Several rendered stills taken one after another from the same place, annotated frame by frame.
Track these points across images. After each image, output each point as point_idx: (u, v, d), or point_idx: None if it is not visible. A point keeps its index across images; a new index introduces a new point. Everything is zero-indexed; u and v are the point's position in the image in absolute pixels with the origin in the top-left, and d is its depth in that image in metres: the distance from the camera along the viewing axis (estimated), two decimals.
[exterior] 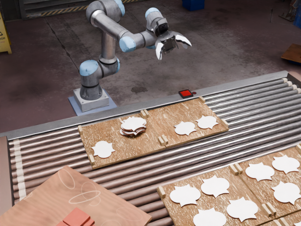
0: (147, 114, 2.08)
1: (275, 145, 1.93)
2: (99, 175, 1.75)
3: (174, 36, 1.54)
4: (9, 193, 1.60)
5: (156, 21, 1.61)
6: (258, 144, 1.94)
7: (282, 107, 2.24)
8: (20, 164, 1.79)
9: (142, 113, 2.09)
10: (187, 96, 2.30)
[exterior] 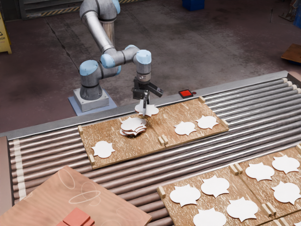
0: None
1: (275, 145, 1.93)
2: (99, 175, 1.75)
3: None
4: (9, 193, 1.60)
5: (150, 75, 1.80)
6: (258, 144, 1.94)
7: (282, 107, 2.24)
8: (20, 164, 1.79)
9: None
10: (187, 96, 2.30)
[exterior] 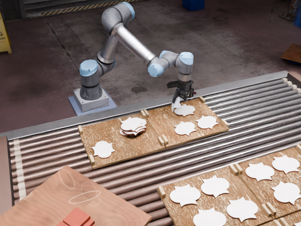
0: (147, 114, 2.08)
1: (275, 145, 1.93)
2: (99, 175, 1.75)
3: (176, 95, 2.01)
4: (9, 193, 1.60)
5: None
6: (258, 144, 1.94)
7: (282, 107, 2.24)
8: (20, 164, 1.79)
9: (142, 113, 2.09)
10: None
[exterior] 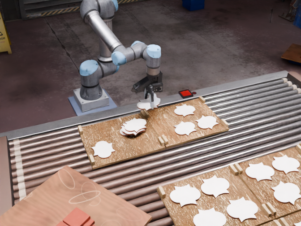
0: (147, 114, 2.08)
1: (275, 145, 1.93)
2: (99, 175, 1.75)
3: (151, 93, 1.92)
4: (9, 193, 1.60)
5: (146, 68, 1.87)
6: (258, 144, 1.94)
7: (282, 107, 2.24)
8: (20, 164, 1.79)
9: (142, 113, 2.09)
10: (187, 96, 2.30)
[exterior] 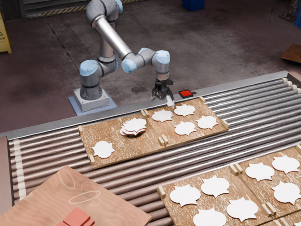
0: (147, 114, 2.08)
1: (275, 145, 1.93)
2: (99, 175, 1.75)
3: None
4: (9, 193, 1.60)
5: None
6: (258, 144, 1.94)
7: (282, 107, 2.24)
8: (20, 164, 1.79)
9: (142, 113, 2.09)
10: (187, 96, 2.30)
